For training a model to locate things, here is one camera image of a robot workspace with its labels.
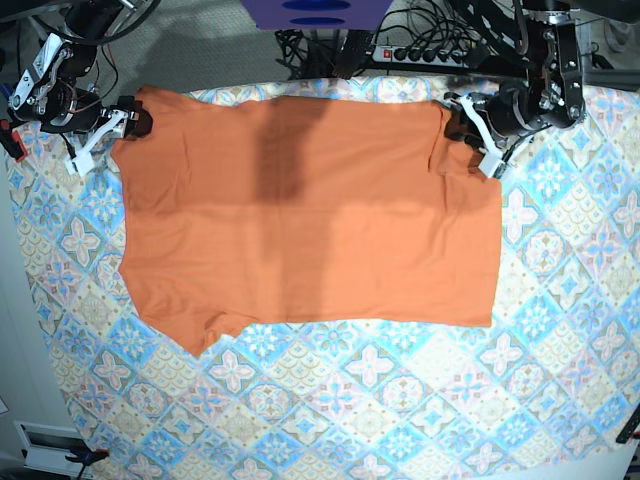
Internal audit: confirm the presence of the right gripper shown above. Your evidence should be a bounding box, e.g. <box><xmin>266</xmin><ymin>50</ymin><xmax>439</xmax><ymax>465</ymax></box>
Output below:
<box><xmin>42</xmin><ymin>94</ymin><xmax>153</xmax><ymax>140</ymax></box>

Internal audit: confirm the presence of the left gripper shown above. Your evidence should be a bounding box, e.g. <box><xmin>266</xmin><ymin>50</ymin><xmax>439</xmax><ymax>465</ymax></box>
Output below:
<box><xmin>444</xmin><ymin>80</ymin><xmax>547</xmax><ymax>150</ymax></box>

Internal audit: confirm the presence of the orange T-shirt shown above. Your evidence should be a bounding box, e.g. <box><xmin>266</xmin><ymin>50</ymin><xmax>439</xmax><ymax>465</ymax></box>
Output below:
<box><xmin>111</xmin><ymin>86</ymin><xmax>502</xmax><ymax>355</ymax></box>

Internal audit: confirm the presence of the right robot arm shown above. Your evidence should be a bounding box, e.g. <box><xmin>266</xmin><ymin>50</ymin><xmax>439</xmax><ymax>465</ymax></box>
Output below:
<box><xmin>5</xmin><ymin>0</ymin><xmax>160</xmax><ymax>134</ymax></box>

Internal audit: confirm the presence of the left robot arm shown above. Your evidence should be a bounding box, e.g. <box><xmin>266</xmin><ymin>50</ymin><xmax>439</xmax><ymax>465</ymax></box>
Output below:
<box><xmin>444</xmin><ymin>1</ymin><xmax>585</xmax><ymax>149</ymax></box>

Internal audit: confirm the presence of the white power strip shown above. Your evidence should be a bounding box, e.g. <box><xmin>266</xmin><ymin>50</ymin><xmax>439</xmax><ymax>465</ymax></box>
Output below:
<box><xmin>371</xmin><ymin>45</ymin><xmax>467</xmax><ymax>67</ymax></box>

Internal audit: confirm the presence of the red clamp left edge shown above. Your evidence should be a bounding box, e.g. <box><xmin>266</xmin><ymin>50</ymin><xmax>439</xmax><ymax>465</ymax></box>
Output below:
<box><xmin>0</xmin><ymin>119</ymin><xmax>27</xmax><ymax>162</ymax></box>

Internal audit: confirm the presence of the patterned tile tablecloth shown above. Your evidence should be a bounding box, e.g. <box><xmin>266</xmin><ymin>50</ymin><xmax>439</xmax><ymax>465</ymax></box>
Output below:
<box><xmin>4</xmin><ymin>87</ymin><xmax>639</xmax><ymax>479</ymax></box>

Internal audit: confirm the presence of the blue clamp bottom left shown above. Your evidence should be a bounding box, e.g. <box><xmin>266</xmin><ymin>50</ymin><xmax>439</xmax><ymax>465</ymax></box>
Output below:
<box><xmin>65</xmin><ymin>447</ymin><xmax>109</xmax><ymax>467</ymax></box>

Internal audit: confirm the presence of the black clamp right edge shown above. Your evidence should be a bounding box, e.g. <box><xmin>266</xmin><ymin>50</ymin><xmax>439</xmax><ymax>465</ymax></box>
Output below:
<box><xmin>615</xmin><ymin>409</ymin><xmax>640</xmax><ymax>445</ymax></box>

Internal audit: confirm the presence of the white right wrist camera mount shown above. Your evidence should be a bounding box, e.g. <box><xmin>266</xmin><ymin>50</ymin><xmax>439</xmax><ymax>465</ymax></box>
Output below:
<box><xmin>64</xmin><ymin>109</ymin><xmax>140</xmax><ymax>177</ymax></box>

